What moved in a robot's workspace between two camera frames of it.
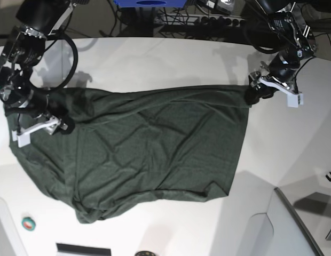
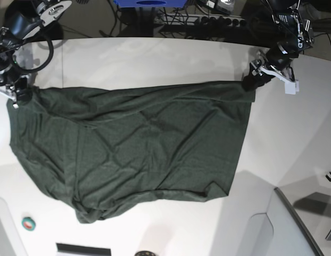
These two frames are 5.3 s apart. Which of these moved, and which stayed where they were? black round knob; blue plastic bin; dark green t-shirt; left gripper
Moved: left gripper
Stayed: blue plastic bin; black round knob; dark green t-shirt
